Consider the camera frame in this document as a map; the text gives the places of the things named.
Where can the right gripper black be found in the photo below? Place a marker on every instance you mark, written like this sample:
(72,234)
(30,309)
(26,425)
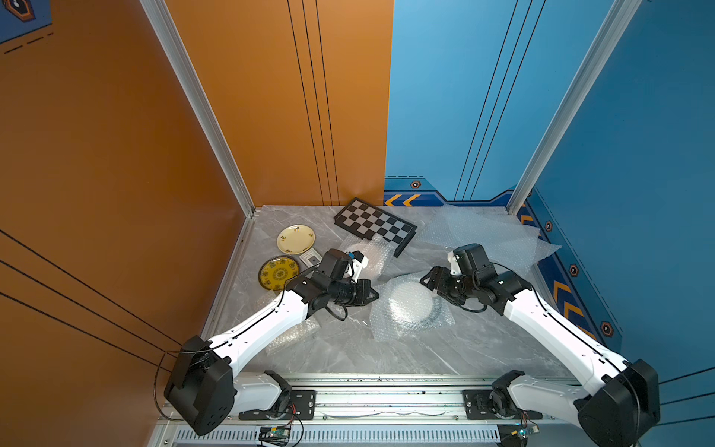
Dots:
(437,281)

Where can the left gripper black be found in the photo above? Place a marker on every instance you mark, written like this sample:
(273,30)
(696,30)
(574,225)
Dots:
(362,286)

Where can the bubble wrap sheet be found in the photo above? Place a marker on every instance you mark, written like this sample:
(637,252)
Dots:
(536,246)

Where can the yellow black patterned plate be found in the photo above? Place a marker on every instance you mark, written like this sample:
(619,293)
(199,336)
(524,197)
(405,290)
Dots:
(275,272)

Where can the cream yellow dinner plate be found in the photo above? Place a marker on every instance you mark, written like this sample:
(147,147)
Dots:
(296,239)

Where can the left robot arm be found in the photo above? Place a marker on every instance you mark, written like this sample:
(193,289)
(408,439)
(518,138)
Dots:
(208,382)

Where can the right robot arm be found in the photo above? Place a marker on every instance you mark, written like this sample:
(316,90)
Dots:
(615,401)

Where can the small square marker tile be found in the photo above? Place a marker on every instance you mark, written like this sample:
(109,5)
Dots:
(311,258)

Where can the black white checkerboard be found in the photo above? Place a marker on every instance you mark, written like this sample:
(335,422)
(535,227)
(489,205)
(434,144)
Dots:
(367,222)

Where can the right circuit board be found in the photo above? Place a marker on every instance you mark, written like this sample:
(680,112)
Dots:
(516,436)

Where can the circuit board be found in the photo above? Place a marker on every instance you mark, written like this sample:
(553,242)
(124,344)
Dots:
(275,436)
(516,436)

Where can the left circuit board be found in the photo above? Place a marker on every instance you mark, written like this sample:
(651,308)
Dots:
(275,436)

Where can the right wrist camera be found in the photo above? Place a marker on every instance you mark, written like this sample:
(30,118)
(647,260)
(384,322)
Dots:
(454,266)

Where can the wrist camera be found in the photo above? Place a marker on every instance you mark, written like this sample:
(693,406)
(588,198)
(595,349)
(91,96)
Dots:
(454,266)
(358,263)

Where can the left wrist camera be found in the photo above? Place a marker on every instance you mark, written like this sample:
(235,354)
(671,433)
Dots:
(358,263)

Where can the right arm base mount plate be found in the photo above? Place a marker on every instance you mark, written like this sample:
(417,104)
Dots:
(479,405)

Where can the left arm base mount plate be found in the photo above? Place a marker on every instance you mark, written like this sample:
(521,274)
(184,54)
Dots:
(302,403)

